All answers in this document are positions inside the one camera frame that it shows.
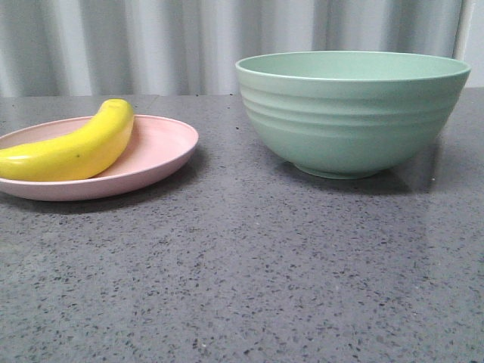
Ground yellow plastic banana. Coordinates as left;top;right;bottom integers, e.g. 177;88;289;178
1;99;135;182

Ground pink plate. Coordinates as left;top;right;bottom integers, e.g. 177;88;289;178
1;115;199;201

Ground green ribbed bowl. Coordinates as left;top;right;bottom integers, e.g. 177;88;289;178
235;51;470;179

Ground white curtain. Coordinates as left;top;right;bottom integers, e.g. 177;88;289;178
1;1;483;97

